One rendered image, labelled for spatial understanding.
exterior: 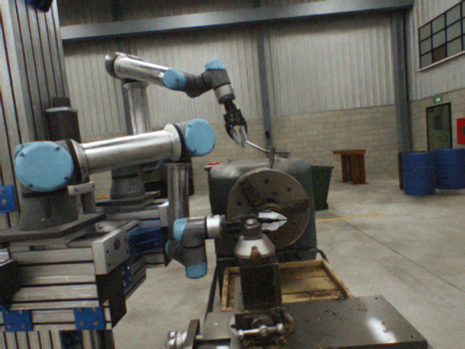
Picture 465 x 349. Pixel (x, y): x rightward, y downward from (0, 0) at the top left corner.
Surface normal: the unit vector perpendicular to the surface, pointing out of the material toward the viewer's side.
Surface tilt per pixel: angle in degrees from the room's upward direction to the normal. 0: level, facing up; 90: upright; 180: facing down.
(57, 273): 90
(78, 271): 90
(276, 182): 90
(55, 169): 91
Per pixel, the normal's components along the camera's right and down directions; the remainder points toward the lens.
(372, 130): 0.01, 0.08
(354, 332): -0.10, -0.99
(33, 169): 0.44, 0.04
